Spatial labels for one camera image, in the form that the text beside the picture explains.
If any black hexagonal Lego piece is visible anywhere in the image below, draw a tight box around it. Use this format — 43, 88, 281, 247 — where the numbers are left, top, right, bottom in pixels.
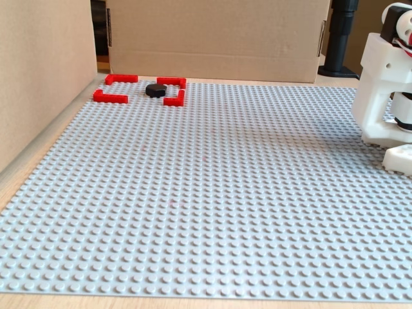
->
145, 83, 168, 98

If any grey studded Lego baseplate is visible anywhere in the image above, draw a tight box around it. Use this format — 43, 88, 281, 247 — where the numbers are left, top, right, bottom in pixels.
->
0, 78, 412, 305

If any red L-shaped Lego beam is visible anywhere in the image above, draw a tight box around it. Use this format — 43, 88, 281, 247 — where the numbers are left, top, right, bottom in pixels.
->
105, 73, 139, 86
156, 77, 187, 90
163, 89, 185, 107
92, 89, 129, 104

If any large brown cardboard box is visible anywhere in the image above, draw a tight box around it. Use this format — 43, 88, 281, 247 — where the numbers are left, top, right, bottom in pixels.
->
106, 0, 333, 84

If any dark furniture behind boxes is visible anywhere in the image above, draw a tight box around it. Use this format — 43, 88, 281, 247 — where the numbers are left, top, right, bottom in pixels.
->
90, 0, 112, 71

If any black pole stand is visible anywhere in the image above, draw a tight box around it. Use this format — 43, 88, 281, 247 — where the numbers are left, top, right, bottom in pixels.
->
317, 0, 360, 78

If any plain brown cardboard panel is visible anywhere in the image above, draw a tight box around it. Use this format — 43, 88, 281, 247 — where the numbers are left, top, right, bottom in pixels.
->
0, 0, 99, 175

